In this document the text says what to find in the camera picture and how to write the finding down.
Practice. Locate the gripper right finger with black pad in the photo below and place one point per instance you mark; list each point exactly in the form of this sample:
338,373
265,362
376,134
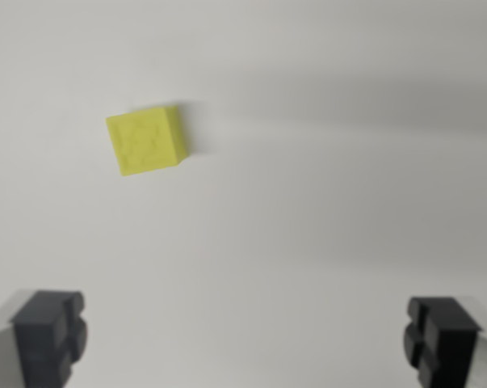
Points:
449,343

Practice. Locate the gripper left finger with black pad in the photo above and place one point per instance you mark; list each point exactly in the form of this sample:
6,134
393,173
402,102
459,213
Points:
41,339

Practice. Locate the yellow cube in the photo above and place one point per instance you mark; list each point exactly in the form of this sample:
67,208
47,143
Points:
146,140

